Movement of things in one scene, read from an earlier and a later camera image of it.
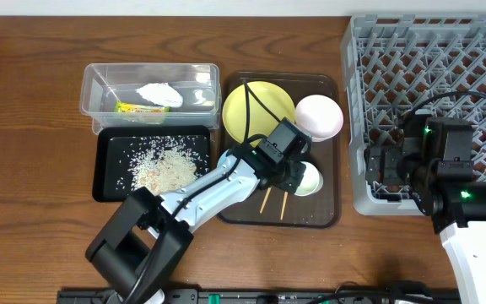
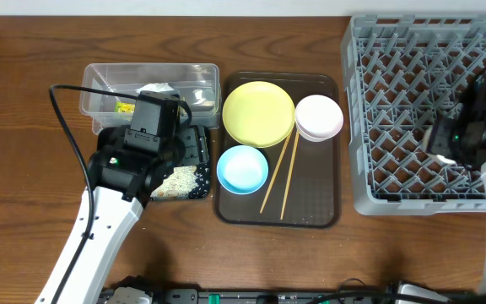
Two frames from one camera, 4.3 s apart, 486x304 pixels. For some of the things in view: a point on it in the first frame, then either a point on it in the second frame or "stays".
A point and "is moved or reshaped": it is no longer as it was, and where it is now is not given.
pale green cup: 311,181 is moved or reshaped
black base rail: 275,296 stays
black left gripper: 293,181 → 193,143
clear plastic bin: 152,95 stays
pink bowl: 320,116 stays
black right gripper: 392,156 → 451,125
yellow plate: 267,100 stays
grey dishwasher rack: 435,66 stays
